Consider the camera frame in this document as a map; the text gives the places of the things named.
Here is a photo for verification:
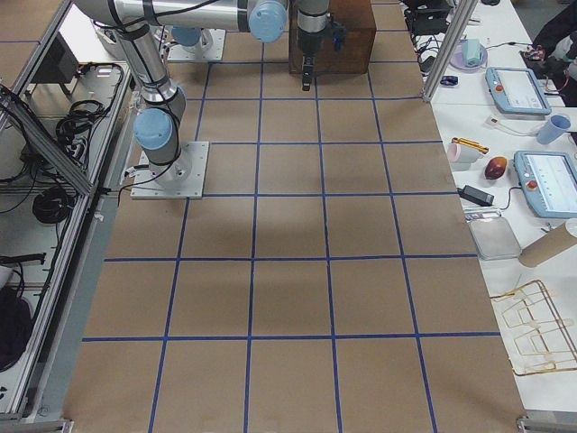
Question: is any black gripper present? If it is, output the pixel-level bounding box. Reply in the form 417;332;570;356
297;9;325;91

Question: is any dark wooden drawer box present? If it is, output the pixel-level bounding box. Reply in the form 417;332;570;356
315;0;376;76

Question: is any purple plate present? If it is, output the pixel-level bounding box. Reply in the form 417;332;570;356
450;41;488;72

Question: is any teal box on plate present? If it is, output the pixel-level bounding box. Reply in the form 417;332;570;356
462;39;482;68

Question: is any gold metal tool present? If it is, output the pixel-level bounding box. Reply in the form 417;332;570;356
452;137;489;154

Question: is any black power adapter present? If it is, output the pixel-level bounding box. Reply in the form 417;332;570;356
457;185;494;207

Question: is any far blue teach pendant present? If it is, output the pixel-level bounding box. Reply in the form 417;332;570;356
485;67;551;115

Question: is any blue teach pendant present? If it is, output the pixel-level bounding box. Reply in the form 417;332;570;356
513;151;576;218
485;67;551;115

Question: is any red mango fruit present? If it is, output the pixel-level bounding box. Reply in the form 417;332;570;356
484;156;508;180

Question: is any light blue plastic cup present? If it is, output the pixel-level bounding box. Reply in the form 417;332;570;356
536;115;572;144

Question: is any grey metal tray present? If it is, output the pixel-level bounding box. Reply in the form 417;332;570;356
469;216;521;261

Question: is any near blue teach pendant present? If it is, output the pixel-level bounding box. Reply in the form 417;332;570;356
513;151;576;218

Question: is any cardboard tube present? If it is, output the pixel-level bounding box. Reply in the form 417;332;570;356
518;218;576;267

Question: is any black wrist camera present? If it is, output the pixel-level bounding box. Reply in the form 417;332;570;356
330;14;347;52

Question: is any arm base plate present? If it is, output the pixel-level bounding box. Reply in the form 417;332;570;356
167;29;226;63
130;142;210;199

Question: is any aluminium frame post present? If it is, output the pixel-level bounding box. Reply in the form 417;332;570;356
422;0;477;102

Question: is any gold wire rack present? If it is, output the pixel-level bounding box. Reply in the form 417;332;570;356
490;280;576;377

